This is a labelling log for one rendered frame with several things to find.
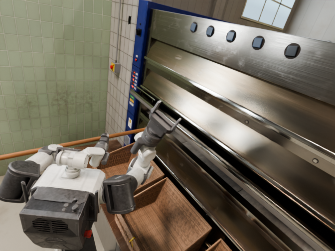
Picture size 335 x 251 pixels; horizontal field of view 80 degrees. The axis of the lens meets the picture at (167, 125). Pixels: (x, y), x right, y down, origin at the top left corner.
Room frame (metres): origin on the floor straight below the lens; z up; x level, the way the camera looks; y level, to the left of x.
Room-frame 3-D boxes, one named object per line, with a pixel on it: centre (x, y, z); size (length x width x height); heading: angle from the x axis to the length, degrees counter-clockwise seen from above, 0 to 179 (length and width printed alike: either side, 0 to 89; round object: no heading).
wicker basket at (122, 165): (1.42, 0.29, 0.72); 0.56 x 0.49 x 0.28; 40
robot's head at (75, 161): (0.63, 0.35, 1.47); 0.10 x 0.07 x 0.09; 97
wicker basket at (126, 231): (0.98, -0.10, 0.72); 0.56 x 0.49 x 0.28; 42
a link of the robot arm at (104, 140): (1.14, 0.42, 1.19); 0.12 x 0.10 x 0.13; 7
